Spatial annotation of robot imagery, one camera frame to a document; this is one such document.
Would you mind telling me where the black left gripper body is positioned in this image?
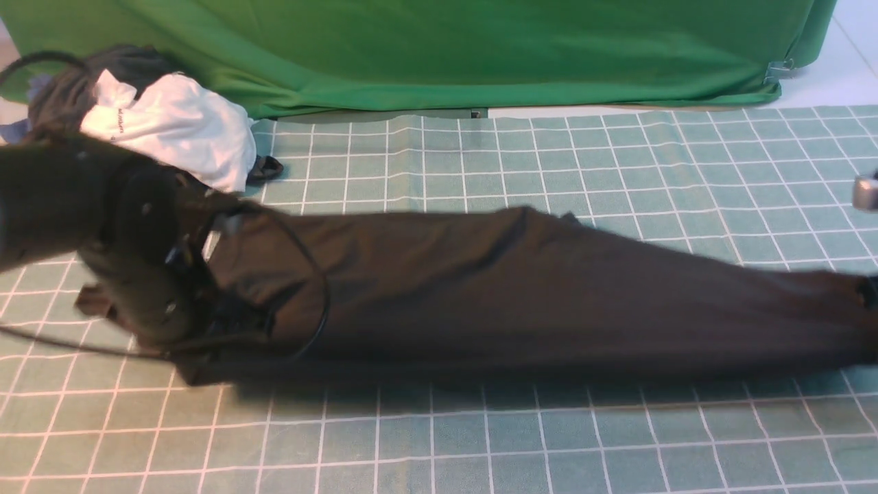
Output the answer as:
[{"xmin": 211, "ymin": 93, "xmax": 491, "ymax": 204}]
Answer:
[{"xmin": 75, "ymin": 240, "xmax": 274, "ymax": 351}]

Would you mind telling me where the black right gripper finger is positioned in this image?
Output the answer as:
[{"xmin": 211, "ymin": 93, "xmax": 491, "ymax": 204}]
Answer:
[{"xmin": 858, "ymin": 275, "xmax": 878, "ymax": 309}]

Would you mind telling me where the dark gray long-sleeve shirt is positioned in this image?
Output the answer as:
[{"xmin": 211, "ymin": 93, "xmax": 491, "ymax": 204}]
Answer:
[{"xmin": 174, "ymin": 207, "xmax": 876, "ymax": 386}]

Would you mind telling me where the white crumpled shirt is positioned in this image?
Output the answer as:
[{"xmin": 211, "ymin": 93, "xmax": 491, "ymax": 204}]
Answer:
[{"xmin": 80, "ymin": 70, "xmax": 257, "ymax": 193}]

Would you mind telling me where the green checkered grid mat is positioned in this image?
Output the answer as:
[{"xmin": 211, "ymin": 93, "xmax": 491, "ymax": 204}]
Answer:
[{"xmin": 1, "ymin": 104, "xmax": 877, "ymax": 493}]

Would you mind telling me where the dark crumpled clothes pile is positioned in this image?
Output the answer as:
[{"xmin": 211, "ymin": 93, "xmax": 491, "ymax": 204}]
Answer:
[{"xmin": 2, "ymin": 45, "xmax": 283, "ymax": 187}]

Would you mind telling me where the metal binder clip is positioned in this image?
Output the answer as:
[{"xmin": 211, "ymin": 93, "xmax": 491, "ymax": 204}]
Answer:
[{"xmin": 763, "ymin": 58, "xmax": 797, "ymax": 86}]

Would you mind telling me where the green backdrop cloth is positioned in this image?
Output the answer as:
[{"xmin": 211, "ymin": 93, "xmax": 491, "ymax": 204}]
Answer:
[{"xmin": 1, "ymin": 1, "xmax": 836, "ymax": 119}]

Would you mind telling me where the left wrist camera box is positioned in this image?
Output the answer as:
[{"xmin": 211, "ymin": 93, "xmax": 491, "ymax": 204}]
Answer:
[{"xmin": 174, "ymin": 188, "xmax": 263, "ymax": 259}]

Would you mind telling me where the black left camera cable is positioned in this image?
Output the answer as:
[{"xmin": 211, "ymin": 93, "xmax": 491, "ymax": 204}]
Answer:
[{"xmin": 0, "ymin": 49, "xmax": 331, "ymax": 362}]

